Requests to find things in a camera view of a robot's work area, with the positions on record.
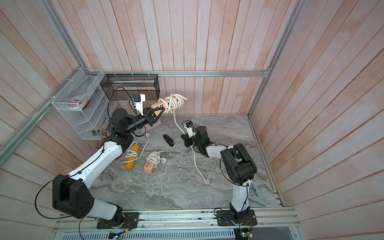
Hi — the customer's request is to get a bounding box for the tape roll in rack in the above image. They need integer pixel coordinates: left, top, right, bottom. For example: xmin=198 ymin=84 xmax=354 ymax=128
xmin=66 ymin=96 xmax=86 ymax=110

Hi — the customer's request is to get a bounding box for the yellow power strip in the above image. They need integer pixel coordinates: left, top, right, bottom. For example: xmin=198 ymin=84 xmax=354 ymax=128
xmin=123 ymin=142 xmax=139 ymax=169

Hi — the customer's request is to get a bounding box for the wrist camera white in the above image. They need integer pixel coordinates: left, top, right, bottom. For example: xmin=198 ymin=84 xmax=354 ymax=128
xmin=182 ymin=120 xmax=197 ymax=138
xmin=133 ymin=94 xmax=146 ymax=116

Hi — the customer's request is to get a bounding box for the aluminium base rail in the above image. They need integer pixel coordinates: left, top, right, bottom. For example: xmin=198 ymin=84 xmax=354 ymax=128
xmin=50 ymin=206 xmax=301 ymax=233

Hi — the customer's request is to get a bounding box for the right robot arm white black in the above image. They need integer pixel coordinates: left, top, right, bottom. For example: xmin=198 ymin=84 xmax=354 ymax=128
xmin=181 ymin=121 xmax=257 ymax=226

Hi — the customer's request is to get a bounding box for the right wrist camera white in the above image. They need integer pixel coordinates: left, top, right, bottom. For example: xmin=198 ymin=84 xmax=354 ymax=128
xmin=182 ymin=120 xmax=197 ymax=138

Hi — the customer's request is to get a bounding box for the pink power strip front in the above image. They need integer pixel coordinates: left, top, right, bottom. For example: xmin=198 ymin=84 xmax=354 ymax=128
xmin=144 ymin=160 xmax=156 ymax=174

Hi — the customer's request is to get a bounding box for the red pencil cup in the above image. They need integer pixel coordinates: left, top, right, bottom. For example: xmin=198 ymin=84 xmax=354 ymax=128
xmin=98 ymin=130 xmax=110 ymax=142

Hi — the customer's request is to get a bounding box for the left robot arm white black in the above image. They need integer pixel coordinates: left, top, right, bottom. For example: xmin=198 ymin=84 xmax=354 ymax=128
xmin=52 ymin=107 xmax=165 ymax=227

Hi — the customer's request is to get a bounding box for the white cord of front strip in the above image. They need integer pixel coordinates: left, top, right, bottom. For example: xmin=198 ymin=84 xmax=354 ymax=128
xmin=145 ymin=150 xmax=167 ymax=168

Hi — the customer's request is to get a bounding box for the black remote control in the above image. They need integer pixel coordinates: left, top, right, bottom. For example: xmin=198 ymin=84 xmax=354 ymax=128
xmin=163 ymin=134 xmax=174 ymax=147

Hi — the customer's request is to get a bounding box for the pink power strip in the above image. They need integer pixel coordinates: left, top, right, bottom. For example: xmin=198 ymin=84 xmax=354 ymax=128
xmin=151 ymin=94 xmax=187 ymax=113
xmin=144 ymin=160 xmax=156 ymax=174

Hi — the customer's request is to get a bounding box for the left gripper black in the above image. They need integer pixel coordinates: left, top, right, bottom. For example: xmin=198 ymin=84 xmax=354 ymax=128
xmin=125 ymin=105 xmax=165 ymax=134

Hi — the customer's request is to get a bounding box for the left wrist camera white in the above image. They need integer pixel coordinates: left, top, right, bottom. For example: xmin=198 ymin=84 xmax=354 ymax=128
xmin=133 ymin=94 xmax=146 ymax=116

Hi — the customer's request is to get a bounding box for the white cord of yellow strip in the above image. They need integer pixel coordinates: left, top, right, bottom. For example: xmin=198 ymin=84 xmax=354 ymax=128
xmin=122 ymin=131 xmax=151 ymax=164

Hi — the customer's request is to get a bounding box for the black mesh basket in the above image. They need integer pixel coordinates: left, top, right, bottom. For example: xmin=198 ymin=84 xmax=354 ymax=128
xmin=101 ymin=74 xmax=160 ymax=101

